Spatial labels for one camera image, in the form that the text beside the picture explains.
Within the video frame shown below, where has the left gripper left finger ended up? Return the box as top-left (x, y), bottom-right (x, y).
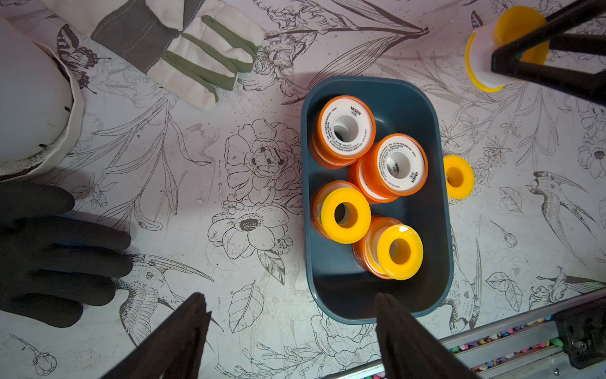
top-left (104, 293), bottom-right (211, 378)

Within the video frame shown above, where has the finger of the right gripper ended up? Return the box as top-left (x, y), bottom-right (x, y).
top-left (491, 1), bottom-right (605, 106)

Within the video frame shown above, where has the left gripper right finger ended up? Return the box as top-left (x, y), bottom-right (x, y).
top-left (375, 293), bottom-right (476, 378)

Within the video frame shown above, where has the yellow sealing tape roll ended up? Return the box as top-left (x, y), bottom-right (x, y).
top-left (464, 5), bottom-right (551, 93)
top-left (310, 180), bottom-right (372, 245)
top-left (352, 216), bottom-right (424, 280)

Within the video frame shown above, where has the orange sealing tape roll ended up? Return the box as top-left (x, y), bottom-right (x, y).
top-left (443, 155), bottom-right (475, 200)
top-left (348, 134), bottom-right (429, 205)
top-left (309, 96), bottom-right (377, 170)

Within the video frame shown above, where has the teal plastic storage tray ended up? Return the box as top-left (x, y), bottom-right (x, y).
top-left (300, 75), bottom-right (455, 325)

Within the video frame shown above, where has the black rubber glove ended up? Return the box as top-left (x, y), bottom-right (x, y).
top-left (1, 182), bottom-right (134, 328)

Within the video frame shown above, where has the green potted plant white pot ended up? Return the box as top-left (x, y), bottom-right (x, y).
top-left (1, 19), bottom-right (85, 182)

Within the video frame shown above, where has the beige grey work glove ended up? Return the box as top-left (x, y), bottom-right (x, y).
top-left (44, 0), bottom-right (265, 111)

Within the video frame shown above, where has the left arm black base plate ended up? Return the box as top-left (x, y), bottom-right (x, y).
top-left (554, 298), bottom-right (605, 370)

